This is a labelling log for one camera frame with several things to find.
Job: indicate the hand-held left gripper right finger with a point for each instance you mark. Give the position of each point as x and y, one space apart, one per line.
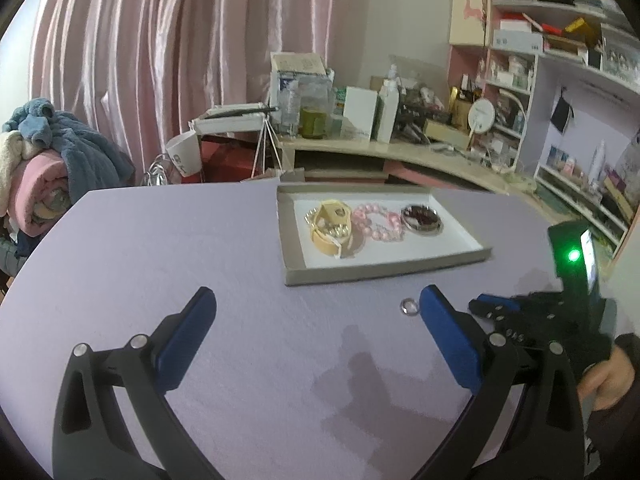
450 340

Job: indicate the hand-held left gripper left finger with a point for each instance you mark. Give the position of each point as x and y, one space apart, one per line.
187 340

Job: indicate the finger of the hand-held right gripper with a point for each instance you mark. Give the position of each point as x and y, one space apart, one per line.
500 304
492 319

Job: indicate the white cardboard tray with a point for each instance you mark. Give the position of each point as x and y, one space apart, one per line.
400 255

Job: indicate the person's right forearm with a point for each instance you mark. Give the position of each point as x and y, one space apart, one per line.
631 345

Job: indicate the person's right hand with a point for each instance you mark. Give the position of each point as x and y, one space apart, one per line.
615 380

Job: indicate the white spray bottle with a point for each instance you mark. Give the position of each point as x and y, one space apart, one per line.
597 165

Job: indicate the beige wooden box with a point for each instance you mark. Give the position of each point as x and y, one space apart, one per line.
445 132

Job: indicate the red box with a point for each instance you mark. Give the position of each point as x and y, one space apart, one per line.
225 160

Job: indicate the white cup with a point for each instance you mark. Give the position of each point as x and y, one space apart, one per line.
182 152

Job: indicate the round white mirror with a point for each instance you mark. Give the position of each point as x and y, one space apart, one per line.
481 115

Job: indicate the white paper bag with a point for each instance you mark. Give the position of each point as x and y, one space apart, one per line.
292 176

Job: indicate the white desk lamp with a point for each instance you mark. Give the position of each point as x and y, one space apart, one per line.
523 110

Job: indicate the pink blanket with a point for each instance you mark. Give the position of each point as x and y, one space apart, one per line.
40 185

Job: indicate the beige curved desk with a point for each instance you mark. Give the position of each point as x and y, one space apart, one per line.
350 147

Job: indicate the flat white box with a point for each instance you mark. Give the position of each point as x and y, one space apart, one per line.
225 124

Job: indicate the blue-grey blanket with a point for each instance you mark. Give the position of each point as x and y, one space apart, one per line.
85 145

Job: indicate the pink and white bookshelf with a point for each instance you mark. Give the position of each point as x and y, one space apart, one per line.
532 85

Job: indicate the white lotion bottle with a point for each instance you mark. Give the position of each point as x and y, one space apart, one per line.
387 110

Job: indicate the black hair tool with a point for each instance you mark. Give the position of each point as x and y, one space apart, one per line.
235 111

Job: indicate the tall white box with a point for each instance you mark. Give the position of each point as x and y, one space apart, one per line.
357 112

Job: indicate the green glass jar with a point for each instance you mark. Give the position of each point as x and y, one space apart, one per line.
314 124

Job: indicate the clear plastic bottle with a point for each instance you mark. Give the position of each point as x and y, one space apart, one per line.
291 110

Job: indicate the cream blanket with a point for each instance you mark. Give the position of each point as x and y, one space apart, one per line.
10 160

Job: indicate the clear figurine display case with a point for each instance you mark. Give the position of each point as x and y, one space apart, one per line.
620 55

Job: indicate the white shelf box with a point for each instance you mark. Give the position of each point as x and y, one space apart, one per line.
515 40

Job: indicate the cream cabinet door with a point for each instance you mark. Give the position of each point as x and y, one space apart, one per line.
462 30

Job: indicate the large printed carton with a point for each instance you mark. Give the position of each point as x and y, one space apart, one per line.
300 65

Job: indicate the pink curtain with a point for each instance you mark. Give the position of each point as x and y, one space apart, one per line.
150 35

